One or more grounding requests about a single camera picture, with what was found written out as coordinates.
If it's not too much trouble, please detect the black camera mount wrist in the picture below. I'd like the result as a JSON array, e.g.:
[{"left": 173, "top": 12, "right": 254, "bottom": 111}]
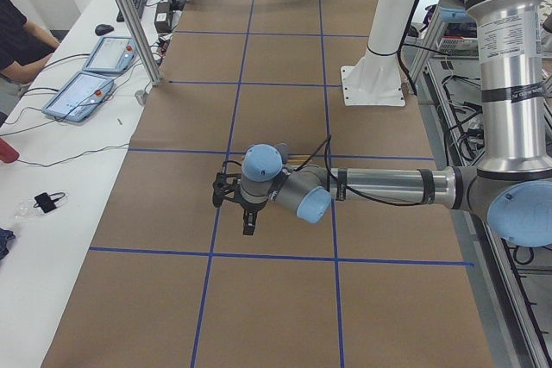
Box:
[{"left": 212, "top": 172, "right": 241, "bottom": 208}]

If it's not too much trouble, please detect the lower blue teach pendant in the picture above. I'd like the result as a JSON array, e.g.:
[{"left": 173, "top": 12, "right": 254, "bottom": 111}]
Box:
[{"left": 41, "top": 71, "right": 114, "bottom": 122}]

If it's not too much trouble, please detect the white pedestal column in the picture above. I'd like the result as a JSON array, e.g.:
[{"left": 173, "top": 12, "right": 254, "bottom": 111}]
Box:
[{"left": 341, "top": 0, "right": 416, "bottom": 107}]

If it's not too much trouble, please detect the black computer mouse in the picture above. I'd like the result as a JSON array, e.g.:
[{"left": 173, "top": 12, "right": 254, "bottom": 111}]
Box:
[{"left": 94, "top": 24, "right": 115, "bottom": 36}]

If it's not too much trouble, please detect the small black device on table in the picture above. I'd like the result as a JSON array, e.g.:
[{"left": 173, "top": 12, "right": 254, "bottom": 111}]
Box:
[{"left": 34, "top": 191, "right": 66, "bottom": 214}]

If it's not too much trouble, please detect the upper blue teach pendant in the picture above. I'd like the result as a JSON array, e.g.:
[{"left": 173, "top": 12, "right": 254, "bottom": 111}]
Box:
[{"left": 83, "top": 36, "right": 135, "bottom": 74}]

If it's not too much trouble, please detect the seated person black shirt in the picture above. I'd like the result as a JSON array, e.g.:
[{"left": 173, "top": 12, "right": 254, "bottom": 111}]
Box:
[{"left": 0, "top": 0, "right": 61, "bottom": 128}]

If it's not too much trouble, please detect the red cylinder bottle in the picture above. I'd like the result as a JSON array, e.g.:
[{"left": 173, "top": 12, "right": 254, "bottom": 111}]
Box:
[{"left": 0, "top": 139, "right": 20, "bottom": 164}]

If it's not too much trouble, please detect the blue teach pendant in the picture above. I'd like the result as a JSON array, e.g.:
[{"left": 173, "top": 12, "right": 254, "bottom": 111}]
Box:
[
  {"left": 83, "top": 36, "right": 135, "bottom": 74},
  {"left": 41, "top": 71, "right": 114, "bottom": 122}
]

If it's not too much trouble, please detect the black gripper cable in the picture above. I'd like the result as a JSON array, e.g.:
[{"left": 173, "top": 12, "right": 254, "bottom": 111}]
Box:
[{"left": 297, "top": 134, "right": 426, "bottom": 206}]

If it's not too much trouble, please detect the small metal cylinder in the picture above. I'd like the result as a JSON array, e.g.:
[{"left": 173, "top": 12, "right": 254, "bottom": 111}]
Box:
[{"left": 135, "top": 90, "right": 148, "bottom": 105}]

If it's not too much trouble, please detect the aluminium frame post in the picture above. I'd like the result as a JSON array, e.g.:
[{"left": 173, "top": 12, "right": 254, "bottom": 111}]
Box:
[{"left": 115, "top": 0, "right": 161, "bottom": 86}]

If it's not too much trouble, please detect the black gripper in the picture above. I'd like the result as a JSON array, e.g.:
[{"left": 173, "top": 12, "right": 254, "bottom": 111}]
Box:
[{"left": 242, "top": 209, "right": 259, "bottom": 235}]

